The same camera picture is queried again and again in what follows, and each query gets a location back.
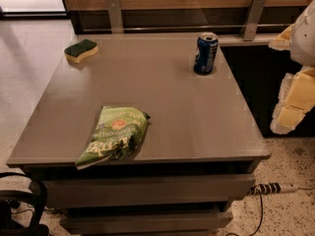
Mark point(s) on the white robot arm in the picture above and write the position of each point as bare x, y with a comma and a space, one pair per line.
302, 41

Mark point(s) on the metal bracket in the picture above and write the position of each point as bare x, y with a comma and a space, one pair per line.
254, 14
115, 16

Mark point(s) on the white power strip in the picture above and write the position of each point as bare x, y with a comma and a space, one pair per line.
272, 188

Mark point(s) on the grey drawer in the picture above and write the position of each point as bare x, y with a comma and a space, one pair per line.
147, 191
151, 223

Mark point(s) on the left metal bracket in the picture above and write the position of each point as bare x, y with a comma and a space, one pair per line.
115, 16

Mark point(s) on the green jalapeno chip bag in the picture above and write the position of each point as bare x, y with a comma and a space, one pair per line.
117, 134

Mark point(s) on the upper grey drawer front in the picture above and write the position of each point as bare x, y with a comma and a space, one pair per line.
147, 191

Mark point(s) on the grey drawer cabinet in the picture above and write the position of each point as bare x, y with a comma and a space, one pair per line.
199, 125

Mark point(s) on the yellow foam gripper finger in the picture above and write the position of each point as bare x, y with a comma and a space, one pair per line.
282, 41
296, 98

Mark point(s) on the right metal bracket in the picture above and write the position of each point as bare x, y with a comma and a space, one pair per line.
254, 14

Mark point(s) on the lower grey drawer front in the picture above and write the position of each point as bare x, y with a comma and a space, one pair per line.
151, 223

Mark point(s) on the blue soda can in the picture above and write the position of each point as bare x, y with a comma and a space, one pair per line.
207, 46

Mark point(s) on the green and yellow sponge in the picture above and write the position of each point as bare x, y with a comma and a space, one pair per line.
81, 50

